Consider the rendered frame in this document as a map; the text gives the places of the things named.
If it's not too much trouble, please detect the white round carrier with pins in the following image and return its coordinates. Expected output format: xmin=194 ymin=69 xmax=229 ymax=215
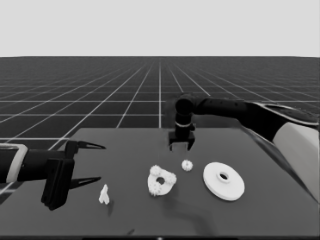
xmin=147 ymin=166 xmax=177 ymax=197

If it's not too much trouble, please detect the small white T-shaped piece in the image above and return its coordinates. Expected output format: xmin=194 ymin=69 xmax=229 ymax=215
xmin=98 ymin=184 xmax=110 ymax=206

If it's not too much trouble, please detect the large thick white disc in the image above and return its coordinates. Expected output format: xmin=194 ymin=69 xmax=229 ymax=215
xmin=202 ymin=161 xmax=246 ymax=202

